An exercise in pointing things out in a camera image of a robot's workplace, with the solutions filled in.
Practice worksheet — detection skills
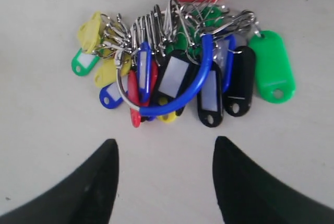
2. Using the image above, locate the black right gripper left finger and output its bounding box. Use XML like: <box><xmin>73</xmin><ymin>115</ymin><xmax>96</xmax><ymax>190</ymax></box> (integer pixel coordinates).
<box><xmin>1</xmin><ymin>139</ymin><xmax>119</xmax><ymax>223</ymax></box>

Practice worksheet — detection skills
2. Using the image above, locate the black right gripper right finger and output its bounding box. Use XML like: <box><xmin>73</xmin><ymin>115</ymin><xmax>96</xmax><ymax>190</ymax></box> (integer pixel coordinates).
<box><xmin>212</xmin><ymin>136</ymin><xmax>333</xmax><ymax>223</ymax></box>

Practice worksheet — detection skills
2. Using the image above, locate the colourful key tag bunch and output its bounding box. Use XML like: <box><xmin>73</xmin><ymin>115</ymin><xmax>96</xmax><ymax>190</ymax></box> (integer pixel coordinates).
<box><xmin>71</xmin><ymin>0</ymin><xmax>296</xmax><ymax>127</ymax></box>

